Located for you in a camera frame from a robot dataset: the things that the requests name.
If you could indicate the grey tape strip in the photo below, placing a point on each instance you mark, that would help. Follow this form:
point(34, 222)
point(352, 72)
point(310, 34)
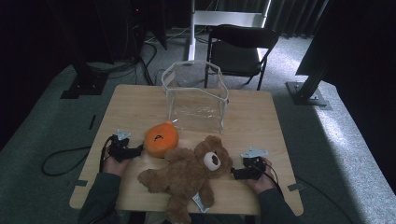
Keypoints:
point(81, 183)
point(295, 187)

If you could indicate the grey curtain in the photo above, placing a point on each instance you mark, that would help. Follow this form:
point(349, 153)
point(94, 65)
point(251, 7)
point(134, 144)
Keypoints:
point(289, 15)

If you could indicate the black stand with flat base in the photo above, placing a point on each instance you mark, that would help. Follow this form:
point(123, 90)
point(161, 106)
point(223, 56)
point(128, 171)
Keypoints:
point(87, 84)

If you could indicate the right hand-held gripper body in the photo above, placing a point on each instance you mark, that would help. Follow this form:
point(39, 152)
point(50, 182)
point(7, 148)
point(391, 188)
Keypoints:
point(254, 165)

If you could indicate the black folding chair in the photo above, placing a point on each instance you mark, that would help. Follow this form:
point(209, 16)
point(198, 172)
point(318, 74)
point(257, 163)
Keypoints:
point(236, 56)

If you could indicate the brown teddy bear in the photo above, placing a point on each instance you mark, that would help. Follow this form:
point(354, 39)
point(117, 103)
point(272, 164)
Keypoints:
point(186, 174)

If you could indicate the person's right hand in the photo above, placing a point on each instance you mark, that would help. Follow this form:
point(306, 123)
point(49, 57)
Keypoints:
point(264, 183)

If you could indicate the clear plastic bin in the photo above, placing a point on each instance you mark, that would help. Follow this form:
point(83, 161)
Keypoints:
point(199, 105)

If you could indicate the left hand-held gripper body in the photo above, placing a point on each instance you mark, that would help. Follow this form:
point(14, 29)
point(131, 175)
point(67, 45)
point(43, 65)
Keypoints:
point(117, 151)

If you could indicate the black stand with bolted base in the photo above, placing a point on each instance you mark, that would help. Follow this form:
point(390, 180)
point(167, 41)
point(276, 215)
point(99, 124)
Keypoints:
point(308, 91)

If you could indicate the orange plush toy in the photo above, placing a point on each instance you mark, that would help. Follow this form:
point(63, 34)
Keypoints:
point(160, 140)

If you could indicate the white metal stand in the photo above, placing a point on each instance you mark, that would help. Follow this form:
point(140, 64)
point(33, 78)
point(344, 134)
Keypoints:
point(224, 18)

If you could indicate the dark equipment rack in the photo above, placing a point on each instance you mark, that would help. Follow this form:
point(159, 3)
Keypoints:
point(137, 25)

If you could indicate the person's left hand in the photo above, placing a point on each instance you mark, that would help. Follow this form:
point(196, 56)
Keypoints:
point(113, 166)

